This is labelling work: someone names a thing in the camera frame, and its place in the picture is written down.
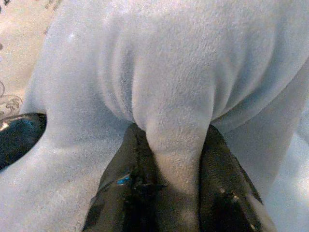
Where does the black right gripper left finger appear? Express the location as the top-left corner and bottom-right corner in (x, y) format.
(82, 123), (169, 232)

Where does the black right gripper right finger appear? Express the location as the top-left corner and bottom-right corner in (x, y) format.
(197, 124), (265, 232)

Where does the white fleece blanket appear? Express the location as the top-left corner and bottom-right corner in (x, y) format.
(0, 0), (309, 232)

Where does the black glossy rounded object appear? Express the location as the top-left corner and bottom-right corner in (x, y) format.
(0, 112), (48, 171)

